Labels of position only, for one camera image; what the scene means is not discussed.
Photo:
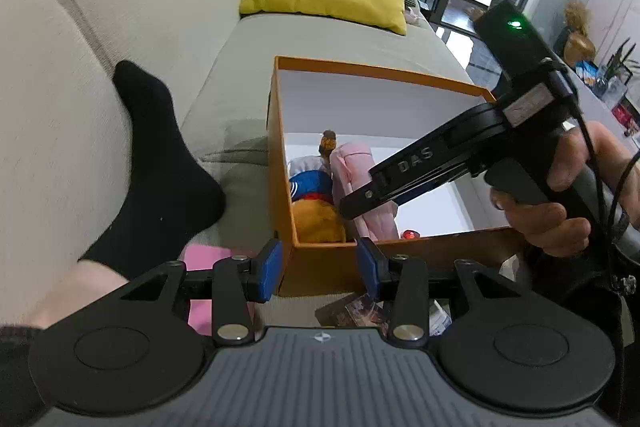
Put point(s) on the pink cloth doll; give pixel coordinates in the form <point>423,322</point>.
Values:
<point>352,162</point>

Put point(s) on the beige sofa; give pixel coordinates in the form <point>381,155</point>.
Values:
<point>165,32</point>

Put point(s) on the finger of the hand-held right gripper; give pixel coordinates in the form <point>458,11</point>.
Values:
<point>362,202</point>

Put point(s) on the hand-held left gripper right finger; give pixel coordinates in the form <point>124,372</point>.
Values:
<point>366,269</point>

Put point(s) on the printed picture card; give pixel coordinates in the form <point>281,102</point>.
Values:
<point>350,314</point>

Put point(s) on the curly-haired golden doll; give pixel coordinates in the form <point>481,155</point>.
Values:
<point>579,32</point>

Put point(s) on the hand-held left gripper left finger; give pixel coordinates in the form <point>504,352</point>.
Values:
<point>268,272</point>

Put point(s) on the person's right hand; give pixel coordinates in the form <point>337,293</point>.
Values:
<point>550,227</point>

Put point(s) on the white small packet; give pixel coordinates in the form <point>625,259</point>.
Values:
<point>440,319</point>

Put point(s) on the green potted plant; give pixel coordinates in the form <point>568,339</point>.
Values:
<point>620,62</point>

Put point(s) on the orange blue plush toy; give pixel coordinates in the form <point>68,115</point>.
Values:
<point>315,217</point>

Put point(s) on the small red object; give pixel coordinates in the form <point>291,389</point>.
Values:
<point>410,235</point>

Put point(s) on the orange cardboard box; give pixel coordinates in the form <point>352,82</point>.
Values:
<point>360,102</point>

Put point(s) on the pink mat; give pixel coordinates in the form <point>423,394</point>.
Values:
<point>202,257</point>

